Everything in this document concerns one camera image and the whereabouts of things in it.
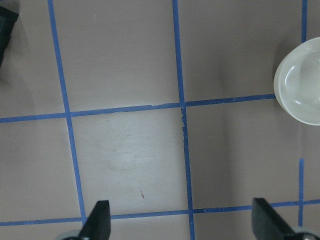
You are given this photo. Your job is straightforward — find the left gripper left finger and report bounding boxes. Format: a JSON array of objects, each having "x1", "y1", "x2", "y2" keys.
[{"x1": 77, "y1": 200, "x2": 111, "y2": 240}]

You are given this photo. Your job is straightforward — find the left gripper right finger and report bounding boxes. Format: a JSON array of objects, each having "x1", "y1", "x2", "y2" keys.
[{"x1": 251, "y1": 198, "x2": 300, "y2": 240}]

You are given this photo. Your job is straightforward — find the white bowl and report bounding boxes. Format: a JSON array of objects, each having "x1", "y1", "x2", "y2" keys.
[{"x1": 273, "y1": 37, "x2": 320, "y2": 126}]

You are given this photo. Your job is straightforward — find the black dish rack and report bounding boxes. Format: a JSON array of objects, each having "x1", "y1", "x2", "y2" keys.
[{"x1": 0, "y1": 6, "x2": 19, "y2": 66}]

